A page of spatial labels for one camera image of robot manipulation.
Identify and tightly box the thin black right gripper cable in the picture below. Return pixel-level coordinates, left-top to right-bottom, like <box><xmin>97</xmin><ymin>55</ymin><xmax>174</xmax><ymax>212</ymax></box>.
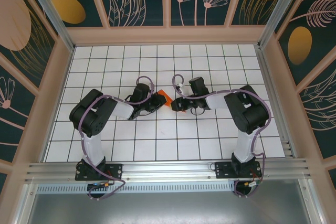
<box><xmin>190</xmin><ymin>105</ymin><xmax>207</xmax><ymax>116</ymax></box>

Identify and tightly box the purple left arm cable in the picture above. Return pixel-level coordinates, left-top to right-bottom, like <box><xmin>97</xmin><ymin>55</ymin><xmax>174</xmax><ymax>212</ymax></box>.
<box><xmin>78</xmin><ymin>76</ymin><xmax>155</xmax><ymax>201</ymax></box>

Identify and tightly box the aluminium mounting rail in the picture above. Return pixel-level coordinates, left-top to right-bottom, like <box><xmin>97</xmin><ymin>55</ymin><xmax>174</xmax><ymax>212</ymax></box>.
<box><xmin>25</xmin><ymin>157</ymin><xmax>313</xmax><ymax>183</ymax></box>

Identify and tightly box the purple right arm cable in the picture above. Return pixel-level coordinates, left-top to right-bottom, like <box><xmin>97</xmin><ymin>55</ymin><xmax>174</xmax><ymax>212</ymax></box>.
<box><xmin>172</xmin><ymin>73</ymin><xmax>271</xmax><ymax>199</ymax></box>

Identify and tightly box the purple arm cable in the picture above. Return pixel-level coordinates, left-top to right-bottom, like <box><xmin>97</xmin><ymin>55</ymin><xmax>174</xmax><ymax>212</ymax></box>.
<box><xmin>78</xmin><ymin>76</ymin><xmax>155</xmax><ymax>201</ymax></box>
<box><xmin>172</xmin><ymin>73</ymin><xmax>271</xmax><ymax>199</ymax></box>

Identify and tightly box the aluminium side rail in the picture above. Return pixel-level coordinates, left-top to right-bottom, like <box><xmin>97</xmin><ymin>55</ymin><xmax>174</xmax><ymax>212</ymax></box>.
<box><xmin>256</xmin><ymin>45</ymin><xmax>299</xmax><ymax>159</ymax></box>

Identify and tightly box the grey metal sheet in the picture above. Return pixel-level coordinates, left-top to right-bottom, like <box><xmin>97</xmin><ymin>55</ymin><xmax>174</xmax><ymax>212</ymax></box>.
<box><xmin>15</xmin><ymin>179</ymin><xmax>326</xmax><ymax>224</ymax></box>

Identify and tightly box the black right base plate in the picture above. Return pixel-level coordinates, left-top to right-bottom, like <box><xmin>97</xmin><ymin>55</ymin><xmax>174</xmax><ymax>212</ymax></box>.
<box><xmin>214</xmin><ymin>161</ymin><xmax>263</xmax><ymax>180</ymax></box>

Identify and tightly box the aluminium frame post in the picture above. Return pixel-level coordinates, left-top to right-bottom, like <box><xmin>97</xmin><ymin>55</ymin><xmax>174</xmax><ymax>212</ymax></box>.
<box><xmin>20</xmin><ymin>0</ymin><xmax>76</xmax><ymax>51</ymax></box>
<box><xmin>257</xmin><ymin>0</ymin><xmax>308</xmax><ymax>49</ymax></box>

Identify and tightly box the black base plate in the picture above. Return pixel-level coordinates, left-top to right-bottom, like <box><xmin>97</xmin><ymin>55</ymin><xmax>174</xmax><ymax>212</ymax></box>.
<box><xmin>214</xmin><ymin>161</ymin><xmax>263</xmax><ymax>180</ymax></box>
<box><xmin>75</xmin><ymin>163</ymin><xmax>124</xmax><ymax>182</ymax></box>

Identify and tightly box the slotted grey cable duct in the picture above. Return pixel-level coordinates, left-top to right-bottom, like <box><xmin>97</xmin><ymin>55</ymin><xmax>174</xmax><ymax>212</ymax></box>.
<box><xmin>36</xmin><ymin>184</ymin><xmax>237</xmax><ymax>194</ymax></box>

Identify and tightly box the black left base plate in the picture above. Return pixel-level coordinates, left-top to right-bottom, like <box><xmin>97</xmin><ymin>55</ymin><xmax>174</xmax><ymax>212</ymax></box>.
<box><xmin>75</xmin><ymin>163</ymin><xmax>124</xmax><ymax>182</ymax></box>

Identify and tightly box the orange paper sheet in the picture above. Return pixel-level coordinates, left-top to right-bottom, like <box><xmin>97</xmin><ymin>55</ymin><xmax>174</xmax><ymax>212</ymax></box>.
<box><xmin>157</xmin><ymin>89</ymin><xmax>187</xmax><ymax>114</ymax></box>

